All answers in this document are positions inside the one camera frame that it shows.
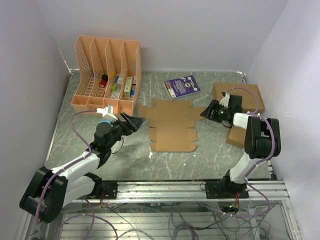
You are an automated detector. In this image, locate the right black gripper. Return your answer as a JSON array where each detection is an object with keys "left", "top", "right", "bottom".
[{"left": 200, "top": 99, "right": 231, "bottom": 123}]

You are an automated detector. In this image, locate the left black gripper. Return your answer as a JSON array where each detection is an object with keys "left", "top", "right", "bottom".
[{"left": 106, "top": 111, "right": 145, "bottom": 150}]

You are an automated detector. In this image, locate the brown cardboard box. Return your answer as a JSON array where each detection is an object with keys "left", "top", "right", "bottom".
[{"left": 138, "top": 98, "right": 205, "bottom": 152}]

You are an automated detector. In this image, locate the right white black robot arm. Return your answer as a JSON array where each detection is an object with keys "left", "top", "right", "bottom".
[{"left": 200, "top": 92, "right": 281, "bottom": 198}]

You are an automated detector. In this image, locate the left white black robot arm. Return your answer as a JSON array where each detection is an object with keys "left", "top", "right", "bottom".
[{"left": 19, "top": 112, "right": 145, "bottom": 223}]

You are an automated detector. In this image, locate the small folded cardboard box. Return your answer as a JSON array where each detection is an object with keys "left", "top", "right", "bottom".
[{"left": 225, "top": 126, "right": 246, "bottom": 149}]

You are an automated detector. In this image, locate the large folded cardboard box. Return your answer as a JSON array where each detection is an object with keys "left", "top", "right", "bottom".
[{"left": 212, "top": 82, "right": 265, "bottom": 114}]

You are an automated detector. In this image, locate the white green carton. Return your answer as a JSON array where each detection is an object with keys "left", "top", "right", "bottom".
[{"left": 123, "top": 76, "right": 133, "bottom": 98}]

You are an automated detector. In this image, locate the green cube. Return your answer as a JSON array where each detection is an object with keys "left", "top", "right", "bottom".
[{"left": 111, "top": 85, "right": 117, "bottom": 92}]

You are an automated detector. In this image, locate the purple book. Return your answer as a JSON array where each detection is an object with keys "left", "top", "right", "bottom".
[{"left": 163, "top": 75, "right": 201, "bottom": 100}]

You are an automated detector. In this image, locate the red black bottle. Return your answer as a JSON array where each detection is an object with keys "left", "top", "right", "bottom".
[{"left": 99, "top": 74, "right": 109, "bottom": 88}]

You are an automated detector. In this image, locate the pink plastic file organizer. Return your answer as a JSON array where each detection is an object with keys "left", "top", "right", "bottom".
[{"left": 71, "top": 35, "right": 142, "bottom": 116}]

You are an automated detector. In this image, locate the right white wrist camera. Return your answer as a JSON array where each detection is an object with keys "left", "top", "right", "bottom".
[{"left": 219, "top": 92, "right": 230, "bottom": 108}]

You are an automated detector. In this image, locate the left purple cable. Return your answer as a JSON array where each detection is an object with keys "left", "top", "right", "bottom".
[{"left": 34, "top": 109, "right": 101, "bottom": 225}]

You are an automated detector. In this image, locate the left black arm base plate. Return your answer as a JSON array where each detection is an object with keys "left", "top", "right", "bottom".
[{"left": 99, "top": 180, "right": 118, "bottom": 200}]

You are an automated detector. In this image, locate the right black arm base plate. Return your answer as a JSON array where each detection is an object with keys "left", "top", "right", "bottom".
[{"left": 204, "top": 180, "right": 249, "bottom": 200}]

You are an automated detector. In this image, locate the aluminium rail frame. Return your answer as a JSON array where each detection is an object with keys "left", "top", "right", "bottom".
[{"left": 16, "top": 180, "right": 302, "bottom": 240}]

